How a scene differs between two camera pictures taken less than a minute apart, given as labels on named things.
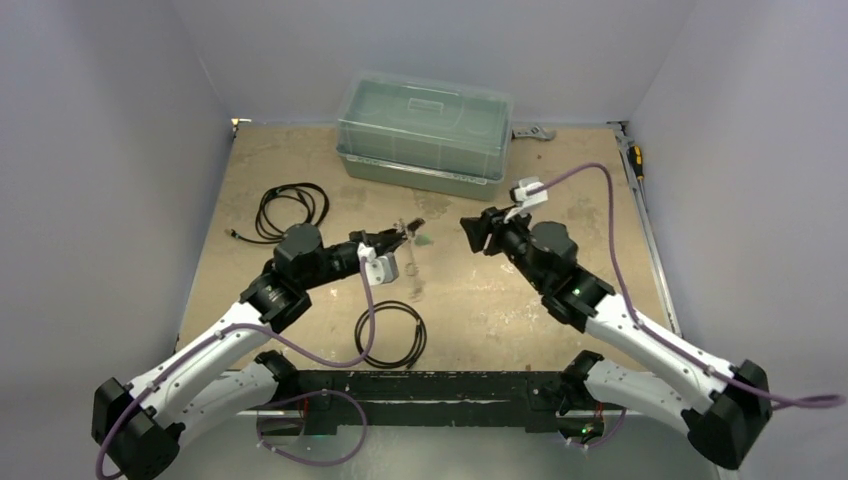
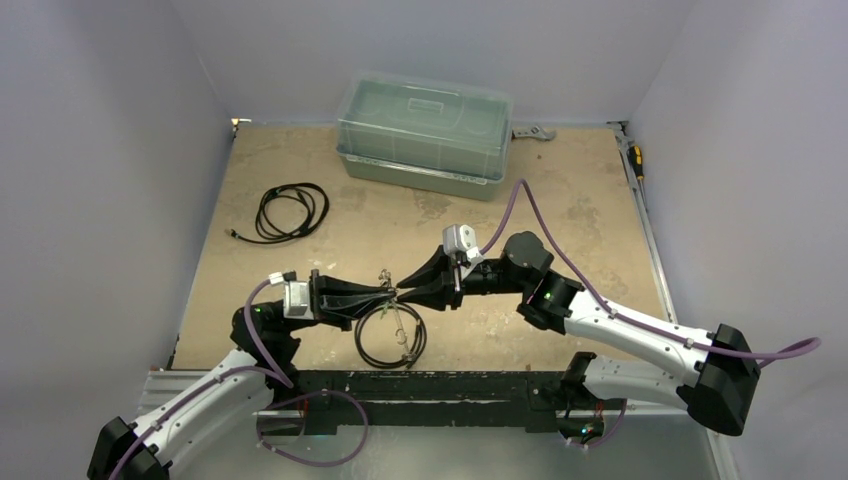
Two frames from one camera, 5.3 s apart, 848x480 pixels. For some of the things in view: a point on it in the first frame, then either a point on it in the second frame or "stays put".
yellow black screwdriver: (636, 158) stays put
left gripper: (380, 242) -> (336, 301)
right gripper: (492, 228) -> (453, 283)
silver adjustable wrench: (535, 132) stays put
